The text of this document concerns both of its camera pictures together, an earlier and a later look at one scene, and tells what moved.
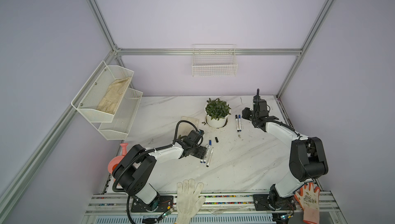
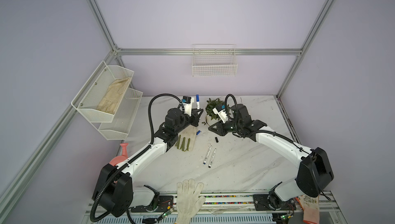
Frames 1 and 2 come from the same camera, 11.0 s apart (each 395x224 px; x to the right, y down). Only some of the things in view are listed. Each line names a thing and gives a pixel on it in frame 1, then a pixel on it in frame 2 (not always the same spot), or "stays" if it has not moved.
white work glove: [188, 202] stays
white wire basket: [214, 60] stays
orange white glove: [309, 200] stays
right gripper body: [249, 114] -> [230, 126]
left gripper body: [198, 151] -> [187, 120]
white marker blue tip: [210, 144] -> [197, 99]
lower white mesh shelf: [118, 129] stays
